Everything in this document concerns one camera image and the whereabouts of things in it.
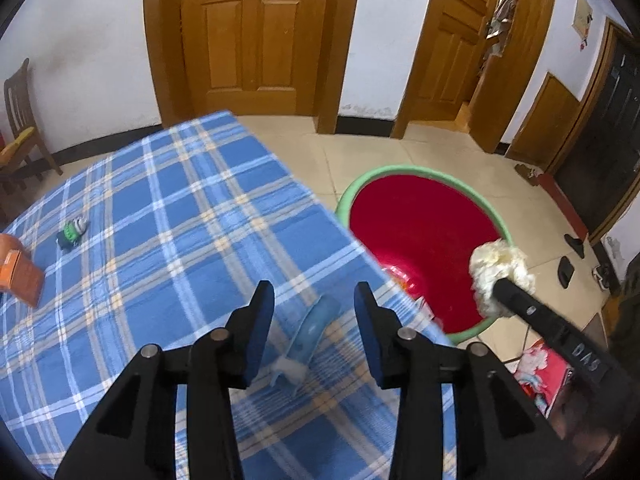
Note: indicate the hanging clothes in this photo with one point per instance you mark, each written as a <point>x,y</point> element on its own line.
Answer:
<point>502,25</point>

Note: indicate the open wooden door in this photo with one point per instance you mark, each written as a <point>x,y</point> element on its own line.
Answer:
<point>455,45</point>

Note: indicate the yellow seat cushion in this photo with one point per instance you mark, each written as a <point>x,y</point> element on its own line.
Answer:
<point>17,145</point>

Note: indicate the green white small toy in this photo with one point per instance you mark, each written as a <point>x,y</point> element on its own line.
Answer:
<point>72,232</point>

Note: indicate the black slipper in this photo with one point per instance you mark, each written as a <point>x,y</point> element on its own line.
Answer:
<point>566,272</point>
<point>575,246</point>

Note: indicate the orange carton box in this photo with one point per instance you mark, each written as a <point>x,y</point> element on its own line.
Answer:
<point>20,270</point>

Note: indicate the closed wooden door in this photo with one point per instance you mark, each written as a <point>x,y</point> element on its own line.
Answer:
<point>250,35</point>

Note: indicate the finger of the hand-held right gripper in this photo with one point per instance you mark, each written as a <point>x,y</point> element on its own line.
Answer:
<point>525,310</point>

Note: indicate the red basin with green rim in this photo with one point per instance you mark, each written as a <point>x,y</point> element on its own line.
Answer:
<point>420,230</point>

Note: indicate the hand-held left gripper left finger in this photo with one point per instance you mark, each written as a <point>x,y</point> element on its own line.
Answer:
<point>260,330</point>

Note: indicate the cream tissue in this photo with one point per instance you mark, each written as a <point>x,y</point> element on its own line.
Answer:
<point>495,260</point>

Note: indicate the low wooden panel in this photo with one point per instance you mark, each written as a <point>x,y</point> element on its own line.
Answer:
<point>545,120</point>

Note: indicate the red printed package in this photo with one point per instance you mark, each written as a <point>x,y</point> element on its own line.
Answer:
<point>542,375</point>

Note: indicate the brown floor rag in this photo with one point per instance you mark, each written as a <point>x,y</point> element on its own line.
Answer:
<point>527,174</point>

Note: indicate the wall poster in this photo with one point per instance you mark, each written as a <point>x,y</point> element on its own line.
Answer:
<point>582,15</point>

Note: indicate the wooden chair with yellow cushion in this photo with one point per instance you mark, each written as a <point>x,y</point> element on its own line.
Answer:
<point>20,105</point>

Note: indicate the blue plaid tablecloth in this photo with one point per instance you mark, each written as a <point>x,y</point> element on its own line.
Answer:
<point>175,210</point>

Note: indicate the light blue plastic piece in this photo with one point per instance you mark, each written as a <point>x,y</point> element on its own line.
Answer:
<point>315,320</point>

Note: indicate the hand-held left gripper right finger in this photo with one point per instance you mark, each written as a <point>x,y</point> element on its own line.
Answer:
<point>367,340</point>

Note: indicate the dark metal door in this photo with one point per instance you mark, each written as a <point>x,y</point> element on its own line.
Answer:
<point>607,135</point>

